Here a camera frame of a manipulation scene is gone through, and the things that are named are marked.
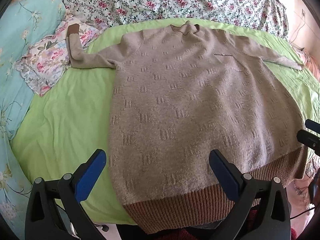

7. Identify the beige knit sweater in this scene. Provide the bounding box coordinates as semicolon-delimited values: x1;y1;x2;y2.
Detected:
67;22;308;233

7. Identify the green bed sheet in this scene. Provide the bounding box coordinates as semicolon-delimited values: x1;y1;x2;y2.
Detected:
11;18;319;224

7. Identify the pastel floral cloth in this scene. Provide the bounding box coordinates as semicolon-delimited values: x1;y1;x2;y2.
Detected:
14;14;107;96

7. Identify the teal floral pillow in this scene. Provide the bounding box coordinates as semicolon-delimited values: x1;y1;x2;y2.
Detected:
1;0;66;238

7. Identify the white red floral quilt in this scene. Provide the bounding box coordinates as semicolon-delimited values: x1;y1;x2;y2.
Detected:
63;0;289;39

